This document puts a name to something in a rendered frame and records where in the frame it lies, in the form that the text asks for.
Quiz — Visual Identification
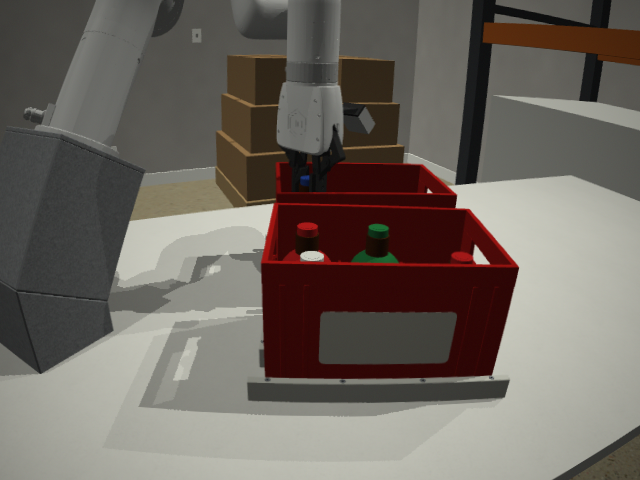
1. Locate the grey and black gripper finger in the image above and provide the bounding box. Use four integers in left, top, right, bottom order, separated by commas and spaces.
278, 144, 309, 192
309, 124, 346, 192

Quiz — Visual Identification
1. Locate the green bottle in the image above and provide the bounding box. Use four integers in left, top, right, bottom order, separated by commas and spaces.
351, 224, 399, 263

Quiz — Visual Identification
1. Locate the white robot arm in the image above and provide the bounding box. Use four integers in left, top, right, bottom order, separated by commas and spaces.
23, 0, 375, 158

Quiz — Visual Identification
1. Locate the red crate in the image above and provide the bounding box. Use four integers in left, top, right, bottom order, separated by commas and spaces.
276, 163, 457, 208
261, 203, 519, 379

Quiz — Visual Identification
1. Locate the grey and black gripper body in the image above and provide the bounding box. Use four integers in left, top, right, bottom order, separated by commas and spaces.
277, 80, 343, 155

